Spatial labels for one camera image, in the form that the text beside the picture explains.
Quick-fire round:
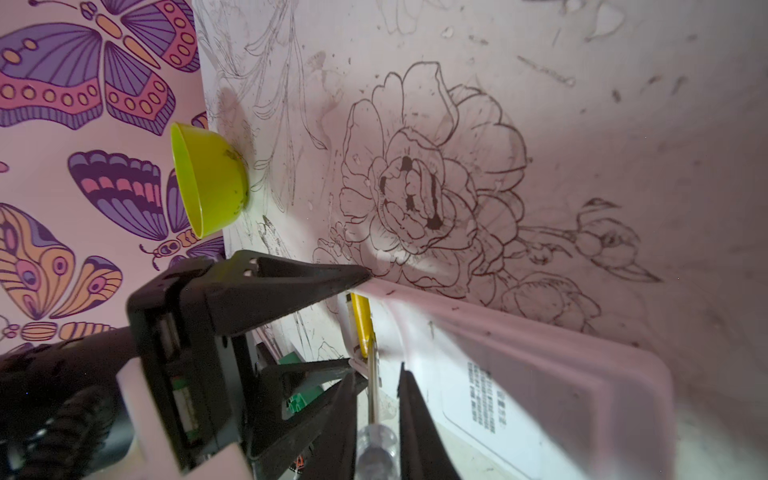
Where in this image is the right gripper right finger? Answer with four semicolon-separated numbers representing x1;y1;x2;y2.
398;364;460;480

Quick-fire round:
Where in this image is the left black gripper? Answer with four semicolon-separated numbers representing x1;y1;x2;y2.
127;250;372;479

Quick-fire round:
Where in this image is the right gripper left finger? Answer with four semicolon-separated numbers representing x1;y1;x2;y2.
302;372;358;480

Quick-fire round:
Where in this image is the clear handled screwdriver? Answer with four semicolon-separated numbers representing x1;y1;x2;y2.
355;337;400;480

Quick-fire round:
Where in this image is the white remote control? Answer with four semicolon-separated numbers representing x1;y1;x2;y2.
358;280;675;479

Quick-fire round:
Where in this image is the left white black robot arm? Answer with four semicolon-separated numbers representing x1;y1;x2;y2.
1;250;371;479

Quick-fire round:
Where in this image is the lime green round object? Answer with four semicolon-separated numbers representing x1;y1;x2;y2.
170;123;249;238

